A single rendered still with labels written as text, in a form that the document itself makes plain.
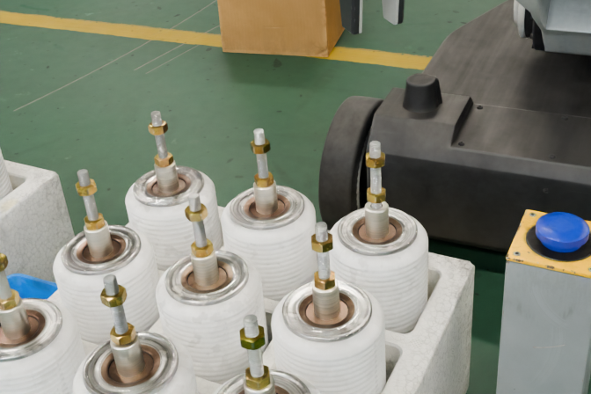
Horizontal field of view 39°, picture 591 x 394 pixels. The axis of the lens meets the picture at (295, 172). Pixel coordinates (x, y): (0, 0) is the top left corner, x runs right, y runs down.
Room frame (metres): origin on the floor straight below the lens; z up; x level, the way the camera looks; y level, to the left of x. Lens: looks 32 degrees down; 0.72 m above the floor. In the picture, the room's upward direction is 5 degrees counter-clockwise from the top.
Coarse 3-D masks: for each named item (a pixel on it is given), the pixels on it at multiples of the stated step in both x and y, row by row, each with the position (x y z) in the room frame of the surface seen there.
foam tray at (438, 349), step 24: (432, 264) 0.67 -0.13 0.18; (456, 264) 0.67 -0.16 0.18; (432, 288) 0.66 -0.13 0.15; (456, 288) 0.63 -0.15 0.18; (432, 312) 0.60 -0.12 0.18; (456, 312) 0.61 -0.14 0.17; (408, 336) 0.57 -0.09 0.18; (432, 336) 0.57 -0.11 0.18; (456, 336) 0.61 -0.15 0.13; (264, 360) 0.55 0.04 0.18; (408, 360) 0.54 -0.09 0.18; (432, 360) 0.54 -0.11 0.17; (456, 360) 0.62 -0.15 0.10; (216, 384) 0.53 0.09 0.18; (408, 384) 0.51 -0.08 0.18; (432, 384) 0.54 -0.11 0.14; (456, 384) 0.62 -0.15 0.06
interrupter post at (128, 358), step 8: (136, 336) 0.49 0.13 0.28; (112, 344) 0.48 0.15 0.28; (128, 344) 0.48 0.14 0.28; (136, 344) 0.48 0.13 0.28; (120, 352) 0.48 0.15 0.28; (128, 352) 0.48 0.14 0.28; (136, 352) 0.48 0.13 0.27; (120, 360) 0.48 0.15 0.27; (128, 360) 0.48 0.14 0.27; (136, 360) 0.48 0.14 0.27; (120, 368) 0.48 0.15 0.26; (128, 368) 0.48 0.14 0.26; (136, 368) 0.48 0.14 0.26; (128, 376) 0.48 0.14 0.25
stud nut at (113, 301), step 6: (120, 288) 0.49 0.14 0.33; (102, 294) 0.48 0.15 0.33; (120, 294) 0.48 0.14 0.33; (126, 294) 0.49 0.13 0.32; (102, 300) 0.48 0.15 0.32; (108, 300) 0.48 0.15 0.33; (114, 300) 0.48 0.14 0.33; (120, 300) 0.48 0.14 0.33; (108, 306) 0.48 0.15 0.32; (114, 306) 0.48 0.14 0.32
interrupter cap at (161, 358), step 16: (144, 336) 0.52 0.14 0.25; (160, 336) 0.52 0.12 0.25; (96, 352) 0.50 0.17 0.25; (112, 352) 0.50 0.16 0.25; (144, 352) 0.50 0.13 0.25; (160, 352) 0.50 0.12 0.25; (176, 352) 0.50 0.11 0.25; (96, 368) 0.48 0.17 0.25; (112, 368) 0.49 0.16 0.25; (144, 368) 0.48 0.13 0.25; (160, 368) 0.48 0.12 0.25; (176, 368) 0.48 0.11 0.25; (96, 384) 0.47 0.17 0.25; (112, 384) 0.47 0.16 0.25; (128, 384) 0.47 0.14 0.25; (144, 384) 0.46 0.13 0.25; (160, 384) 0.46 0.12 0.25
